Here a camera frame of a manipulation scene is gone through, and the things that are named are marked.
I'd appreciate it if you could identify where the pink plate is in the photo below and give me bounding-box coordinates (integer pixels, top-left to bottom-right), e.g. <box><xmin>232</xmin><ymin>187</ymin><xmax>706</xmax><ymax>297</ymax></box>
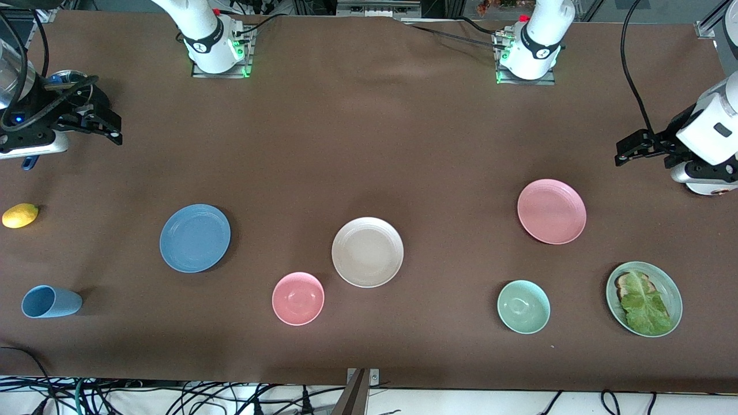
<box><xmin>517</xmin><ymin>179</ymin><xmax>588</xmax><ymax>246</ymax></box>

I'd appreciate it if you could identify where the blue plate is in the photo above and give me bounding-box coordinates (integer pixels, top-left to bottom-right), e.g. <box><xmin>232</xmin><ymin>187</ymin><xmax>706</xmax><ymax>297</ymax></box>
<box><xmin>159</xmin><ymin>203</ymin><xmax>232</xmax><ymax>274</ymax></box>

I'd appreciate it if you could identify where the yellow lemon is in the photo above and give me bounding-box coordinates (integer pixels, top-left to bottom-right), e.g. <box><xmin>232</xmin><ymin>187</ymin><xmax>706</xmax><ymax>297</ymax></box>
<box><xmin>1</xmin><ymin>203</ymin><xmax>40</xmax><ymax>230</ymax></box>

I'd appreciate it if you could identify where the toasted bread slice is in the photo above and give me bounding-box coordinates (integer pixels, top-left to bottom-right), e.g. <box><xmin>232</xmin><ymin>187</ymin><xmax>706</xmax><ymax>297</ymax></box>
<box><xmin>615</xmin><ymin>272</ymin><xmax>656</xmax><ymax>301</ymax></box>

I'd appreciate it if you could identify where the mint green plate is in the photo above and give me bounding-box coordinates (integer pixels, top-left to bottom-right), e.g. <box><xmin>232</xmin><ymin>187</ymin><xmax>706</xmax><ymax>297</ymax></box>
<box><xmin>605</xmin><ymin>261</ymin><xmax>684</xmax><ymax>339</ymax></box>

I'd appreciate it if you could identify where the green lettuce leaf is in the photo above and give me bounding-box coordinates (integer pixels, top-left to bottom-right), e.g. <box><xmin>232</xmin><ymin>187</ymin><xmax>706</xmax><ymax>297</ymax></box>
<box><xmin>619</xmin><ymin>270</ymin><xmax>673</xmax><ymax>337</ymax></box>

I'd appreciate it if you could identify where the blue cup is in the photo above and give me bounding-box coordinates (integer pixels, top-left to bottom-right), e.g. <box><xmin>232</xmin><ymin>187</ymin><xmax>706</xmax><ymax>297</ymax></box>
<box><xmin>21</xmin><ymin>285</ymin><xmax>84</xmax><ymax>319</ymax></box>

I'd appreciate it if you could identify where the mint green bowl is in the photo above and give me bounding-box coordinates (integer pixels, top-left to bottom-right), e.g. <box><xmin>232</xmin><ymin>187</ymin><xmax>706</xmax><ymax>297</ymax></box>
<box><xmin>497</xmin><ymin>280</ymin><xmax>551</xmax><ymax>335</ymax></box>

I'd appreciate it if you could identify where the pink bowl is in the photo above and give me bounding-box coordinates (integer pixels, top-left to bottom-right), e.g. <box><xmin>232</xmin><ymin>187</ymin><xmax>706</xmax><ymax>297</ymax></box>
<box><xmin>272</xmin><ymin>271</ymin><xmax>326</xmax><ymax>327</ymax></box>

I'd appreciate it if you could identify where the beige plate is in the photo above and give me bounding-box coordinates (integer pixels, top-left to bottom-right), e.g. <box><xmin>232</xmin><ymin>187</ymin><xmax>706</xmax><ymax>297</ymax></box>
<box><xmin>331</xmin><ymin>217</ymin><xmax>405</xmax><ymax>289</ymax></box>

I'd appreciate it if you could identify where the steel saucepan blue handle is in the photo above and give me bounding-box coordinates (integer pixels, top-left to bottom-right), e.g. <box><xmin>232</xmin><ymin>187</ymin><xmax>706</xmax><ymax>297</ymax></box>
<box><xmin>22</xmin><ymin>69</ymin><xmax>96</xmax><ymax>172</ymax></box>

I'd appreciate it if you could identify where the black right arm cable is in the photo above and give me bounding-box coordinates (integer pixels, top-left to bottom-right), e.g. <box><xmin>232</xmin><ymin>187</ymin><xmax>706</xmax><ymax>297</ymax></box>
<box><xmin>0</xmin><ymin>9</ymin><xmax>100</xmax><ymax>134</ymax></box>

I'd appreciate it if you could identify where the aluminium frame post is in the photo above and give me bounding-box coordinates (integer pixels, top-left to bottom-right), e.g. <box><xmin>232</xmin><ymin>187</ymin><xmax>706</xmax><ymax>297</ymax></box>
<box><xmin>694</xmin><ymin>0</ymin><xmax>738</xmax><ymax>77</ymax></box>

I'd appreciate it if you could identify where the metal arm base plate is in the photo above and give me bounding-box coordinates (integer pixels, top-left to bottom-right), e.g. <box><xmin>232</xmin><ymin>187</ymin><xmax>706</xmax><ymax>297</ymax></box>
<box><xmin>495</xmin><ymin>30</ymin><xmax>556</xmax><ymax>87</ymax></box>
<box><xmin>191</xmin><ymin>24</ymin><xmax>254</xmax><ymax>80</ymax></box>

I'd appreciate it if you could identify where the black base power cable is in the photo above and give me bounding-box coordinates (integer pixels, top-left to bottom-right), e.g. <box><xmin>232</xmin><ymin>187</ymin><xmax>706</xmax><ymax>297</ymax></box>
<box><xmin>234</xmin><ymin>13</ymin><xmax>290</xmax><ymax>44</ymax></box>
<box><xmin>402</xmin><ymin>16</ymin><xmax>515</xmax><ymax>50</ymax></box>

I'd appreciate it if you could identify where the aluminium frame bar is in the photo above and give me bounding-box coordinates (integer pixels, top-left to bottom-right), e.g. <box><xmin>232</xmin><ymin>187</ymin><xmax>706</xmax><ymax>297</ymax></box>
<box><xmin>336</xmin><ymin>0</ymin><xmax>423</xmax><ymax>21</ymax></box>

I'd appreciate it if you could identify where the small metal table bracket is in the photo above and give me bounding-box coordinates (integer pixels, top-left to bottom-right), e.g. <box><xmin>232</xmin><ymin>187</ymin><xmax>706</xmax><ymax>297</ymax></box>
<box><xmin>346</xmin><ymin>368</ymin><xmax>381</xmax><ymax>386</ymax></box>

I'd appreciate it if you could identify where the dark camera stand pole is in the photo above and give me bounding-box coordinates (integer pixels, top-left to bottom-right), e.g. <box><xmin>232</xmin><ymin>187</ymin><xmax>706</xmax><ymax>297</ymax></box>
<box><xmin>330</xmin><ymin>369</ymin><xmax>370</xmax><ymax>415</ymax></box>

